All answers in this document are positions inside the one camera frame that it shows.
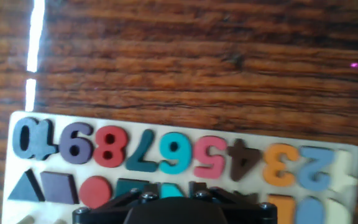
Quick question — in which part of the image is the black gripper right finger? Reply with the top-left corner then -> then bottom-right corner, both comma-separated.
188,181 -> 252,213

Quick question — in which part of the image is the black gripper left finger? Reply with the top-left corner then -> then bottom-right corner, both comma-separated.
103,182 -> 160,213

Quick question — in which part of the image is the teal octagon puzzle piece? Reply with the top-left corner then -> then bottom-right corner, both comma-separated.
160,182 -> 185,199

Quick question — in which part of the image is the wooden shape puzzle board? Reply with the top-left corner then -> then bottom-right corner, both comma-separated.
1,111 -> 358,224

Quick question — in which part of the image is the dark green square piece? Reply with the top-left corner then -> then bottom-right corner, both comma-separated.
114,178 -> 150,200

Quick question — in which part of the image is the brown star piece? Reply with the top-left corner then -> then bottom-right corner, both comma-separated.
232,190 -> 260,206

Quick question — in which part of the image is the pink number five piece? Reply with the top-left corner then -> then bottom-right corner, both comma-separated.
193,135 -> 228,180

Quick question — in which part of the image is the brown number four piece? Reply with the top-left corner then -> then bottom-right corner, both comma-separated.
227,138 -> 262,183

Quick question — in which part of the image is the red circle piece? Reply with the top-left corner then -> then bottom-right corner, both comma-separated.
78,175 -> 113,210

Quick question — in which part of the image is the dark green number seven piece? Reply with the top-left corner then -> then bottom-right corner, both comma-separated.
125,129 -> 160,173

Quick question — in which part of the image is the teal number six piece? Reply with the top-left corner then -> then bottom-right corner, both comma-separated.
158,132 -> 193,175

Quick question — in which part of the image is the red number eight piece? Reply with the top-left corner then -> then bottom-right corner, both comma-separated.
93,125 -> 129,169

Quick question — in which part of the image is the orange square piece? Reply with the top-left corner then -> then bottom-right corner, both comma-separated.
267,194 -> 296,224

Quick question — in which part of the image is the purple number nine piece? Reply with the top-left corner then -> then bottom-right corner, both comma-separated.
58,121 -> 94,165

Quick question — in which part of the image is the purple rhombus piece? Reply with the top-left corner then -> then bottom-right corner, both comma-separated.
40,170 -> 80,205

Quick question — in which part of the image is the orange number three piece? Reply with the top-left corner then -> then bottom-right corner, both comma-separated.
262,142 -> 300,188

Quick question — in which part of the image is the grey-blue oval piece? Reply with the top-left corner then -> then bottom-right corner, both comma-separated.
297,195 -> 326,224

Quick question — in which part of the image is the grey-blue number two piece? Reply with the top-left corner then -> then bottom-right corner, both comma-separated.
297,146 -> 335,192

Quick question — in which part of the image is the navy number ten piece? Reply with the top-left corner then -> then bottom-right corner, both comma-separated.
12,116 -> 58,161

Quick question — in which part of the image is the navy triangle piece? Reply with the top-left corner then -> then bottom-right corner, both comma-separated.
7,169 -> 45,203

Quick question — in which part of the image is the pale yellow semicircle piece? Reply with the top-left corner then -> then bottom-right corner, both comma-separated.
325,198 -> 352,224

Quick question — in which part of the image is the pale yellow number one piece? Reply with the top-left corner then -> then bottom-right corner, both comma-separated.
329,149 -> 358,194

